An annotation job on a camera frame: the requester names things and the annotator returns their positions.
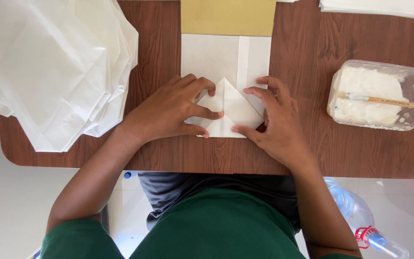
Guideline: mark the person's right hand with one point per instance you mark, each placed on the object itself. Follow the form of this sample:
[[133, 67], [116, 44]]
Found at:
[[282, 129]]

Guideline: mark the person's left hand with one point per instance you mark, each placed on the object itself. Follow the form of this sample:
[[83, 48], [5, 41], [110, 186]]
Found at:
[[164, 111]]

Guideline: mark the white paper bag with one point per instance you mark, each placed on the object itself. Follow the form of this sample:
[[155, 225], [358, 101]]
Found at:
[[210, 54]]

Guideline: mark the blue plastic cap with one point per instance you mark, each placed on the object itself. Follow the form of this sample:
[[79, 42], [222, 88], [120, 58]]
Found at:
[[129, 175]]

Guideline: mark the person's dark grey shorts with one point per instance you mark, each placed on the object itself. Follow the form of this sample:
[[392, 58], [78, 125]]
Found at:
[[199, 187]]

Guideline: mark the white glue paste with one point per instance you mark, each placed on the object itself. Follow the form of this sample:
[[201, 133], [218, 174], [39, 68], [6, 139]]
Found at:
[[365, 84]]

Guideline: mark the clear plastic water bottle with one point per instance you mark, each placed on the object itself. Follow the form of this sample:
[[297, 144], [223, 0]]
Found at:
[[350, 208]]

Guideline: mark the tan cardboard sheet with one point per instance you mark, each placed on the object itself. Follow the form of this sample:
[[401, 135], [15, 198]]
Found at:
[[228, 16]]

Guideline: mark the person's green shirt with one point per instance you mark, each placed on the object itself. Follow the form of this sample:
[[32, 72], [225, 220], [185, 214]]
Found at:
[[214, 230]]

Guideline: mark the pile of white paper bags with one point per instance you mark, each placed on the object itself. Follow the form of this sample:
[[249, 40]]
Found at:
[[49, 64]]

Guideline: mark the stack of white paper sheets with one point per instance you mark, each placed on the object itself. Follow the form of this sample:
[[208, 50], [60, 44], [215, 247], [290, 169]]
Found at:
[[383, 8]]

